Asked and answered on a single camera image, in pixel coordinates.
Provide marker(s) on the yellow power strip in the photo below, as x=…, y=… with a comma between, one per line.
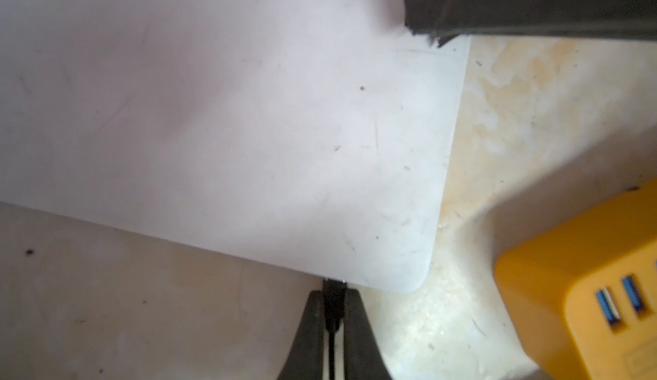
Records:
x=582, y=296

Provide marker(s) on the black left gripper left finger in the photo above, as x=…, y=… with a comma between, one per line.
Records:
x=305, y=358

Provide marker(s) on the black charger cable pink adapter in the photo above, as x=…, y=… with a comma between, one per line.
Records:
x=334, y=309

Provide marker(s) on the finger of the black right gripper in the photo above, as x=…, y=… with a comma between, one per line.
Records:
x=588, y=19

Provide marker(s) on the white laptop right back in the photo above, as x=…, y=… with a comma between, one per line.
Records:
x=313, y=135

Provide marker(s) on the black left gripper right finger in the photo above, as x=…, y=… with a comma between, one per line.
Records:
x=361, y=356

